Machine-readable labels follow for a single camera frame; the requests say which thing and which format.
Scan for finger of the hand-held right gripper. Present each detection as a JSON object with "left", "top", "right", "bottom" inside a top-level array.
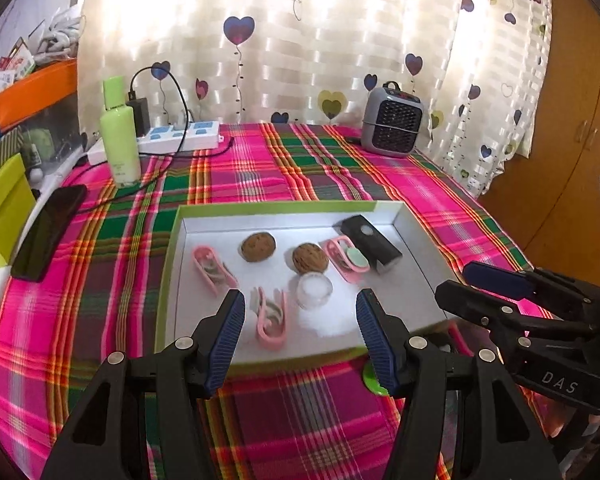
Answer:
[
  {"left": 462, "top": 261, "right": 600, "bottom": 322},
  {"left": 434, "top": 280, "right": 600, "bottom": 352}
]

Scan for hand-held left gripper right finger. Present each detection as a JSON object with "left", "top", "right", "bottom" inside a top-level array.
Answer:
[{"left": 355, "top": 288, "right": 563, "bottom": 480}]

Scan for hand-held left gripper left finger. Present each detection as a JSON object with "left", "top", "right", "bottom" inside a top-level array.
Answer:
[{"left": 40, "top": 290, "right": 247, "bottom": 480}]

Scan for pink plastic clip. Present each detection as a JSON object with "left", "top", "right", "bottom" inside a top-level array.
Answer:
[
  {"left": 192, "top": 245, "right": 238, "bottom": 297},
  {"left": 322, "top": 236, "right": 370, "bottom": 283},
  {"left": 250, "top": 286, "right": 290, "bottom": 351}
]

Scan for green cardboard tray box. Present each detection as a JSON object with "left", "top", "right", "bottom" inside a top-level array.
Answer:
[{"left": 154, "top": 201, "right": 461, "bottom": 367}]

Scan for black rectangular box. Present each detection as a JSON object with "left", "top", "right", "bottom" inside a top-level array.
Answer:
[{"left": 339, "top": 215, "right": 403, "bottom": 275}]

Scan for brown walnut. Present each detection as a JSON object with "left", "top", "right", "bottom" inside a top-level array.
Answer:
[
  {"left": 239, "top": 231, "right": 277, "bottom": 263},
  {"left": 292, "top": 243, "right": 329, "bottom": 276}
]

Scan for pink plaid tablecloth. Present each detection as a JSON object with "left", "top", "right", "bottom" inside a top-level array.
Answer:
[{"left": 0, "top": 122, "right": 561, "bottom": 480}]

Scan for wooden wardrobe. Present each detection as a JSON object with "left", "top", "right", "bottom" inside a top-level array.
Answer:
[{"left": 480, "top": 0, "right": 600, "bottom": 271}]

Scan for small grey heater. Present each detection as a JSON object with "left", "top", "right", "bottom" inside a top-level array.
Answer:
[{"left": 361, "top": 81, "right": 425, "bottom": 157}]

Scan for white and blue power strip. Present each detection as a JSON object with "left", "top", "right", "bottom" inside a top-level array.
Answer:
[{"left": 86, "top": 120, "right": 221, "bottom": 166}]

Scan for black smartphone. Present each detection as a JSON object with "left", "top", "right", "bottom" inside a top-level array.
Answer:
[{"left": 11, "top": 185, "right": 88, "bottom": 282}]

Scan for green lotion bottle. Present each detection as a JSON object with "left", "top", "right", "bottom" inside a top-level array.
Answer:
[{"left": 99, "top": 76, "right": 142, "bottom": 188}]

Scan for black charger plug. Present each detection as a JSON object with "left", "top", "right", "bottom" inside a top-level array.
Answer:
[{"left": 126, "top": 91, "right": 152, "bottom": 137}]

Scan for yellow-green cardboard box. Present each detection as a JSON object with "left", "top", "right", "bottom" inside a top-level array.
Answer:
[{"left": 0, "top": 152, "right": 37, "bottom": 273}]

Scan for heart print curtain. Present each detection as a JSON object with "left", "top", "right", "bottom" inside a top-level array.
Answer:
[{"left": 77, "top": 0, "right": 553, "bottom": 198}]

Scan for orange lidded storage bin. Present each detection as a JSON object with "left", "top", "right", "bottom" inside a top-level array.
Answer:
[{"left": 0, "top": 59, "right": 81, "bottom": 161}]

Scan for colourful paper packets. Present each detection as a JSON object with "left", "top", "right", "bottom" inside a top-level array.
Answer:
[{"left": 0, "top": 40, "right": 36, "bottom": 101}]

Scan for bundle of white cables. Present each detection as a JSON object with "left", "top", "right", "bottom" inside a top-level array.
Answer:
[{"left": 32, "top": 5, "right": 83, "bottom": 58}]

